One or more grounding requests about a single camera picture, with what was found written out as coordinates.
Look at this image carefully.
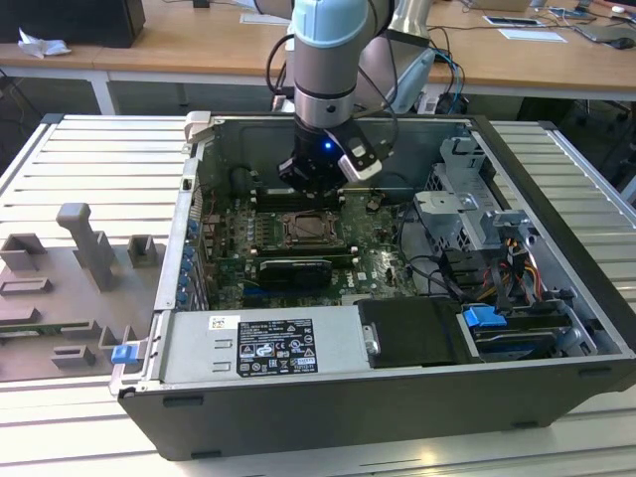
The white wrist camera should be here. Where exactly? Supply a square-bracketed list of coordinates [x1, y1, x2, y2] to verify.
[337, 139, 384, 183]

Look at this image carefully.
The grey parts rack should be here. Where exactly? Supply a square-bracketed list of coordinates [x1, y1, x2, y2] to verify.
[0, 202, 168, 384]

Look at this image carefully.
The blue cable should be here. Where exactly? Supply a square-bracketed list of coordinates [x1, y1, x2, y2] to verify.
[429, 47, 467, 113]

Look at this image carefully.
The hard disk in blue carrier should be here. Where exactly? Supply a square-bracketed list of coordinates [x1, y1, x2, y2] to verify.
[460, 305, 565, 363]

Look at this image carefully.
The black looped wire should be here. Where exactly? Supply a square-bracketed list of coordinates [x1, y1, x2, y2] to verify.
[397, 206, 451, 299]

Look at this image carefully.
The metal socket cover frame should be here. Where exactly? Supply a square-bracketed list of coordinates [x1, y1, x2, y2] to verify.
[281, 211, 345, 248]

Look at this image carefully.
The grey plastic case latch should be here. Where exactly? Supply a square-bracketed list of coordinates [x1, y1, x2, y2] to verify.
[183, 111, 215, 145]

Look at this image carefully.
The black open PC case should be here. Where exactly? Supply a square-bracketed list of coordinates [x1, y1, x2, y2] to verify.
[106, 111, 636, 461]

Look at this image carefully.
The grey laptop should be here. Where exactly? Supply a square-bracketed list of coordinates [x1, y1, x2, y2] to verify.
[575, 22, 636, 47]

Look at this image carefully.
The black RAM slot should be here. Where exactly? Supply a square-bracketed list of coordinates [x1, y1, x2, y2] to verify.
[257, 249, 360, 263]
[257, 240, 357, 253]
[255, 197, 345, 212]
[255, 188, 345, 201]

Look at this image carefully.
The cardboard box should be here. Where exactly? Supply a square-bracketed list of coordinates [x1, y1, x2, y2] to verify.
[469, 0, 529, 14]

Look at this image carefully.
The red yellow wire bundle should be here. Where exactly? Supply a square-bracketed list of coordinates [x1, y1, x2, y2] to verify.
[501, 238, 544, 304]

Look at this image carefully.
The silver power supply with label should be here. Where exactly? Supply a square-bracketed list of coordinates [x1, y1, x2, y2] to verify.
[161, 305, 374, 385]

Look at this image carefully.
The large black box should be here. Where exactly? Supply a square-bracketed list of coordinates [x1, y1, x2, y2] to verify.
[0, 0, 146, 49]

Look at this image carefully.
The black case fan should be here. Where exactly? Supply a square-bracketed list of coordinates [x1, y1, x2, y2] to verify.
[229, 166, 257, 197]

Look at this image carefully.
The black graphics card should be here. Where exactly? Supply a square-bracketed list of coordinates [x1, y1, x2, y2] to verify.
[257, 256, 333, 290]

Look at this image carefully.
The silver metal disk bay cage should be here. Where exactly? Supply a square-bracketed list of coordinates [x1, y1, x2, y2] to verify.
[412, 136, 541, 254]

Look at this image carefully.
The crumpled white paper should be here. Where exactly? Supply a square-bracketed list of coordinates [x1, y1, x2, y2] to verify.
[17, 27, 71, 57]

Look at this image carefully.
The green RAM stick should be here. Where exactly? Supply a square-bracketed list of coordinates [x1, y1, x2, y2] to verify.
[0, 323, 69, 337]

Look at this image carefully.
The flat tablet with white rim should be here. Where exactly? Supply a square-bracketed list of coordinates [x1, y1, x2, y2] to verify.
[484, 14, 543, 29]

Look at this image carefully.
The wooden desk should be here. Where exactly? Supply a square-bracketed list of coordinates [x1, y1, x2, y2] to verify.
[0, 0, 636, 115]

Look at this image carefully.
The green motherboard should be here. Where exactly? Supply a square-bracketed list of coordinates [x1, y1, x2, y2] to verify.
[198, 191, 423, 309]

